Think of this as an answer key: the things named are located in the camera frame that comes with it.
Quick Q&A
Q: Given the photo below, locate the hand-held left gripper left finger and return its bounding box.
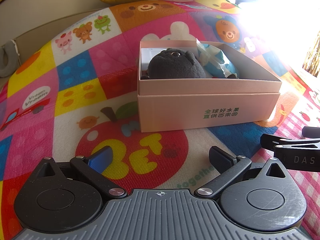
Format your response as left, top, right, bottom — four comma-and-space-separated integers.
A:
35, 145, 128, 200

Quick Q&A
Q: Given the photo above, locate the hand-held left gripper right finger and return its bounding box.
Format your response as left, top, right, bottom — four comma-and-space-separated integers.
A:
194, 146, 288, 200

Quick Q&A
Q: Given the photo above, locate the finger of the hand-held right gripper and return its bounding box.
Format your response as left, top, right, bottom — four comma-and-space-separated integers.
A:
260, 134, 320, 152
302, 127, 320, 139

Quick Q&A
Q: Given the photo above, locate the pink cardboard box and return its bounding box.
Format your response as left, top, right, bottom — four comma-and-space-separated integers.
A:
137, 40, 282, 133

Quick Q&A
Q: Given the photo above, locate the blue face mask packet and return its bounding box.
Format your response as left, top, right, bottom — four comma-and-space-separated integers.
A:
196, 40, 238, 79

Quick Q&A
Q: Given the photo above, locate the black plush toy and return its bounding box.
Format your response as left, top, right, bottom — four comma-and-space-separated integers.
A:
140, 48, 207, 80

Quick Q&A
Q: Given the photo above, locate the colourful cartoon play mat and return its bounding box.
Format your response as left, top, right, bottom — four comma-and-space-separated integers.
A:
0, 0, 320, 240

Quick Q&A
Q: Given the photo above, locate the grey neck pillow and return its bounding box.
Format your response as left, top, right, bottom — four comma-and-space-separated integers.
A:
0, 40, 19, 78

